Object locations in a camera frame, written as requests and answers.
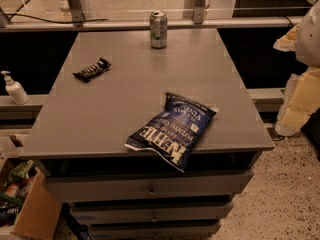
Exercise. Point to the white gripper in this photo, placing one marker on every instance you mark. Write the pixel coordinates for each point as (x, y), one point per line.
(310, 42)

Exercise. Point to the black rxbar chocolate bar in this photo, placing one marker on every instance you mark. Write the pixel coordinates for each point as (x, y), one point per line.
(93, 71)

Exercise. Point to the green 7up can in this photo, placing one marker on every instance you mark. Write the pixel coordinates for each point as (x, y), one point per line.
(158, 29)

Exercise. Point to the blue kettle chips bag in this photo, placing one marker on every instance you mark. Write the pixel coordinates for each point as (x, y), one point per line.
(173, 133)

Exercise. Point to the grey drawer cabinet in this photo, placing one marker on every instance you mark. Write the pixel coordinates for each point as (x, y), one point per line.
(94, 142)

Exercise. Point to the white pump sanitizer bottle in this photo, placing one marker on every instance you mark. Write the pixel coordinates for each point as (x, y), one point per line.
(15, 89)

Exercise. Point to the green snack bag in box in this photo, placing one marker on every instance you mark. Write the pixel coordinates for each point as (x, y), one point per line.
(20, 172)

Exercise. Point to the cardboard box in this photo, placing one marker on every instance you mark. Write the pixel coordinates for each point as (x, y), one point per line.
(38, 217)

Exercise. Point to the metal window rail frame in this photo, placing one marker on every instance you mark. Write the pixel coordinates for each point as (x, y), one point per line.
(86, 15)

